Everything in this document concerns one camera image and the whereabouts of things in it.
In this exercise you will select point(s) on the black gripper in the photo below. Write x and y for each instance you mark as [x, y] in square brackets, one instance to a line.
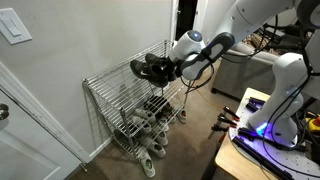
[174, 70]

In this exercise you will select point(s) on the black sneaker with white swoosh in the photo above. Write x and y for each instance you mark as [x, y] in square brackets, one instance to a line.
[146, 75]

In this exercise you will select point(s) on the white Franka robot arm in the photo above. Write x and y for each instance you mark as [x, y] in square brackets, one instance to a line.
[253, 13]

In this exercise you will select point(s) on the black shoe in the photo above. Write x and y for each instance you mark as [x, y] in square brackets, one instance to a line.
[154, 103]

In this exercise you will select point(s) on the brown shoe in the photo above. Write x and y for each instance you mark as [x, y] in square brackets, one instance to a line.
[168, 113]

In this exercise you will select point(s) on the grey sneaker orange insole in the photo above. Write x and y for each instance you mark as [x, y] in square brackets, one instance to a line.
[182, 117]

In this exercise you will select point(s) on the grey sofa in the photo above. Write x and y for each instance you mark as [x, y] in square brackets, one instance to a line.
[240, 73]

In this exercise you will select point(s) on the black slipper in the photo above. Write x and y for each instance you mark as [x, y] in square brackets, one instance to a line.
[120, 138]
[129, 132]

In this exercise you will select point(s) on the white sneaker green insole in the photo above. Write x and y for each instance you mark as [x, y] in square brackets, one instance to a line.
[147, 165]
[156, 150]

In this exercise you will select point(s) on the black aluminium extrusion bar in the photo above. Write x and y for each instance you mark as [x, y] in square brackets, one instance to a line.
[246, 132]
[256, 156]

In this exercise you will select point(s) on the white baseboard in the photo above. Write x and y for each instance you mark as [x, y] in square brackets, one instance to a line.
[100, 148]

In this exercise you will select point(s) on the light wooden table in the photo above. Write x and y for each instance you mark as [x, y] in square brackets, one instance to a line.
[233, 163]

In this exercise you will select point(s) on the small metal door stopper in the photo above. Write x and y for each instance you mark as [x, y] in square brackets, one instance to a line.
[83, 167]

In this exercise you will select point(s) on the yellow red emergency stop button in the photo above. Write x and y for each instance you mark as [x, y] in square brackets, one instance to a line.
[314, 124]

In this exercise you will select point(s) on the black control box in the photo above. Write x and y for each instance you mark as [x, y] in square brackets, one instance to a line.
[316, 151]

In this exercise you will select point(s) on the white door with deadbolt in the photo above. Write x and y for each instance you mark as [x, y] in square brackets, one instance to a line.
[30, 153]

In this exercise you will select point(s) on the dark metal door knob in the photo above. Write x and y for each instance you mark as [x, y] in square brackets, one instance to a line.
[3, 111]

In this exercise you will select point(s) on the white door frame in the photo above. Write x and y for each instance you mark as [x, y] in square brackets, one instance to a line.
[173, 16]

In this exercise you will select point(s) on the small black mounting bracket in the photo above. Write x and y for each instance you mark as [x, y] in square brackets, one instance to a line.
[255, 105]

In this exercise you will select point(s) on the white door frame trim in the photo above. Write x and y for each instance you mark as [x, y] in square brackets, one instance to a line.
[43, 116]

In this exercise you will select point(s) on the white light switch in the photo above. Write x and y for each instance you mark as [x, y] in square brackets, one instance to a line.
[13, 26]

